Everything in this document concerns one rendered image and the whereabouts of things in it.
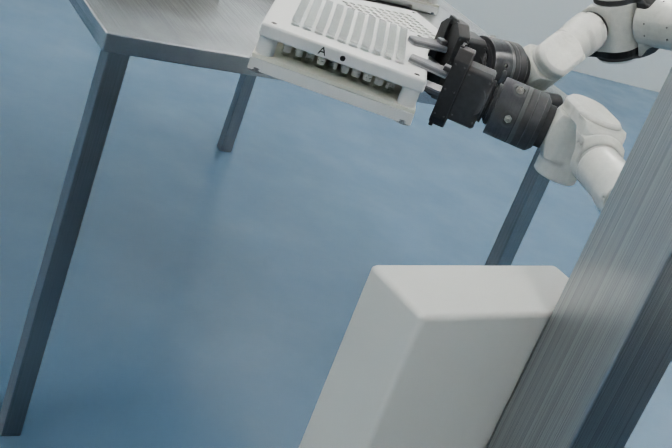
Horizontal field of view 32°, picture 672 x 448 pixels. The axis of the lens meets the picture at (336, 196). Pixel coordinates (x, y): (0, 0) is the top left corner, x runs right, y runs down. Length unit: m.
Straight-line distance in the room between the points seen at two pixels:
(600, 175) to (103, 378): 1.42
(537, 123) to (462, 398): 0.94
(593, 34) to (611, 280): 1.37
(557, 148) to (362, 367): 0.99
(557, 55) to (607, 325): 1.23
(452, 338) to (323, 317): 2.44
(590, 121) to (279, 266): 1.82
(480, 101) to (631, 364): 0.97
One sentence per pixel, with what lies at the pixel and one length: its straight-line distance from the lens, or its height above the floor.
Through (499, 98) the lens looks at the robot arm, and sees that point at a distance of 1.69.
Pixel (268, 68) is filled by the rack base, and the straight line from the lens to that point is 1.68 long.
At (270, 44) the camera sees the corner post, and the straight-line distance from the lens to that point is 1.67.
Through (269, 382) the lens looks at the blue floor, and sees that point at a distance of 2.84.
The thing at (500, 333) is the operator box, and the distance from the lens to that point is 0.77.
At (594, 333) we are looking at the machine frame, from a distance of 0.77.
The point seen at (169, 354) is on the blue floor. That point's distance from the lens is 2.81.
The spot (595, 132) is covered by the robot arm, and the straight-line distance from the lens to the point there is 1.65.
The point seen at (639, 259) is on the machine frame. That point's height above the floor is 1.26.
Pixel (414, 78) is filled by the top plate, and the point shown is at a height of 1.05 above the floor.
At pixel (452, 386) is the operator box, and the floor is 1.14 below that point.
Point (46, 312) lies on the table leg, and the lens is 2.28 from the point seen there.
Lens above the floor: 1.51
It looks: 23 degrees down
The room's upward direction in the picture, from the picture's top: 21 degrees clockwise
